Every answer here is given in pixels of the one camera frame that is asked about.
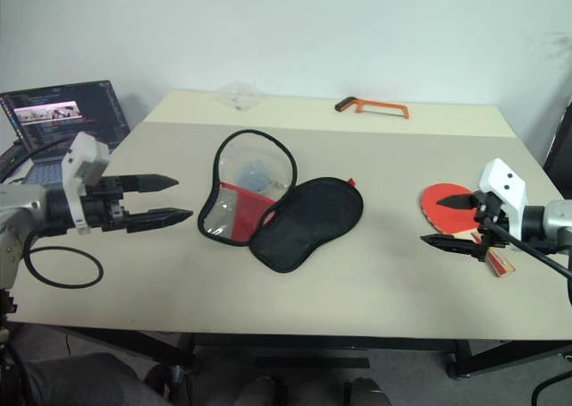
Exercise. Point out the dark rounded shape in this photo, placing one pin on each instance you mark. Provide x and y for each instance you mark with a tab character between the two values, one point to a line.
368	392

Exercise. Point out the grey open laptop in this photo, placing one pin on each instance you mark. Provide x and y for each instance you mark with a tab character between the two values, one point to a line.
67	115

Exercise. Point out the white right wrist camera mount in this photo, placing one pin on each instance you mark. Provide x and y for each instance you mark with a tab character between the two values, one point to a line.
502	184

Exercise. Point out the black red paddle case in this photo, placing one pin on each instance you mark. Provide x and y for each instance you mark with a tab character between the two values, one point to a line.
308	227

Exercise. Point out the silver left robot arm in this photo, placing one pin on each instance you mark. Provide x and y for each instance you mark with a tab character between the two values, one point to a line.
22	200

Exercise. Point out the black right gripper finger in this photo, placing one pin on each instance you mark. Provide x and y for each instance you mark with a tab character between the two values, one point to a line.
456	244
458	201

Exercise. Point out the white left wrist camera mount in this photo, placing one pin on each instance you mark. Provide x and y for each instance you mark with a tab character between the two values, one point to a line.
85	153

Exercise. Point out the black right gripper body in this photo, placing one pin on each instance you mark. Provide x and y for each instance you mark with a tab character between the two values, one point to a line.
493	227

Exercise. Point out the orange hacksaw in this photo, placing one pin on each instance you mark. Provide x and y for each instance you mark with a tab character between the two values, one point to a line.
380	105

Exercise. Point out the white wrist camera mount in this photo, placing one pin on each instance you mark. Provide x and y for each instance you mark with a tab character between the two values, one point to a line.
502	184
85	153

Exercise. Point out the black table frame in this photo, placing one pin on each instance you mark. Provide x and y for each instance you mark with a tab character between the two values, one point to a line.
313	343

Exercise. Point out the red ping pong paddle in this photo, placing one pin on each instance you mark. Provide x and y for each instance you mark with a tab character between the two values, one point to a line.
435	218

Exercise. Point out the grey rounded shape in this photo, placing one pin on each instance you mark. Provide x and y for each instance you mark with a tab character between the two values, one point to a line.
80	381

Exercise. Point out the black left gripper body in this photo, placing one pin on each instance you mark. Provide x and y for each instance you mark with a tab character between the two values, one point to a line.
105	202

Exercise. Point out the black chair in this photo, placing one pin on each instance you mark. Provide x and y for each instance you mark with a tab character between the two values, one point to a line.
561	155

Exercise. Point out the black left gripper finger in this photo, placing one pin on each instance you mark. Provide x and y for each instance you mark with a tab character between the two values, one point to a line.
149	183
158	219

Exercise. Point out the black handheld device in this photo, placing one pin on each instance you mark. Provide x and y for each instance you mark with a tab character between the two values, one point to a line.
8	158

